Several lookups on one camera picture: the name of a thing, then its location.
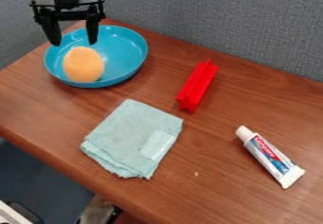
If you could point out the grey object under table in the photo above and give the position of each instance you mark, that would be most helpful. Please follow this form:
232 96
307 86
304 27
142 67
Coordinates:
99 212

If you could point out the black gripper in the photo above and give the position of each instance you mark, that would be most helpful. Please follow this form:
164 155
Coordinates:
51 11

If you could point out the white toothpaste tube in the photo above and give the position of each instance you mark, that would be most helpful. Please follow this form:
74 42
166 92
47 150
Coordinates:
284 171

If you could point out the yellow foam ball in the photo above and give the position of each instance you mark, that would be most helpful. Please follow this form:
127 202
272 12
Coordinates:
83 64

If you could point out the light green folded cloth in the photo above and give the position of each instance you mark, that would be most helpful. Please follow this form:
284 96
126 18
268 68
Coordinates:
131 141

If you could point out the red plastic block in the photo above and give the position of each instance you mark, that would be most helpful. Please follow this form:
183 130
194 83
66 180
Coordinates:
196 85

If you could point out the blue plate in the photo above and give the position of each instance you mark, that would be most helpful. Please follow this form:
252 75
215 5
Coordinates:
122 47

